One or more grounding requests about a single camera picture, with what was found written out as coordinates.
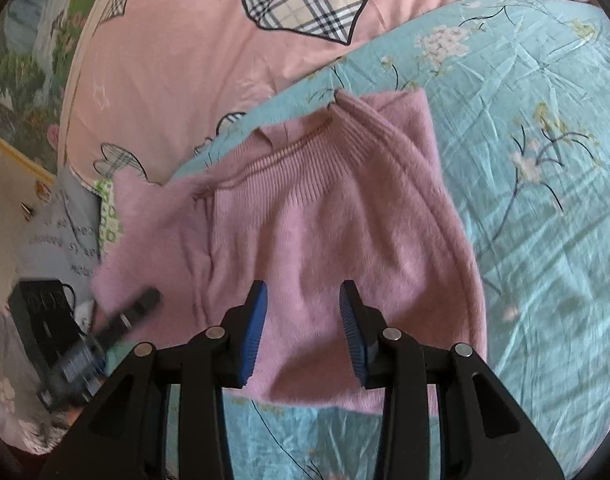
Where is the teal floral bed sheet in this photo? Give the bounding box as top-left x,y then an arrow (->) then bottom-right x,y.
166,0 -> 610,480

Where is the green checked pillow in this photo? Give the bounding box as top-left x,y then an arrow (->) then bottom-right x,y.
93,174 -> 126,252

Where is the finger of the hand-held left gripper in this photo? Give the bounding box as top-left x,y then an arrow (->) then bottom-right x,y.
91,287 -> 162,347

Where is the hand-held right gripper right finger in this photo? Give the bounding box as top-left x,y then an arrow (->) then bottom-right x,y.
338,280 -> 566,480

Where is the mauve knitted sweater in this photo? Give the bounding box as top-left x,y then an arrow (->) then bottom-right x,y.
92,87 -> 488,417

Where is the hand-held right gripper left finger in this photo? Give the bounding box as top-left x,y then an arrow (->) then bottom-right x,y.
37,280 -> 270,480

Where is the pink heart print quilt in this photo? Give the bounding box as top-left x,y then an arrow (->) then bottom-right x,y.
57,0 -> 606,192

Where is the grey printed pillow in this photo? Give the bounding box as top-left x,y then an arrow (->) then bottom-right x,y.
22,179 -> 112,282

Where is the floral wall poster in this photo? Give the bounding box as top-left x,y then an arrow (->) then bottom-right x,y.
0,0 -> 136,177

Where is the white floral cloth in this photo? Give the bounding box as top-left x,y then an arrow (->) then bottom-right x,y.
0,305 -> 86,457

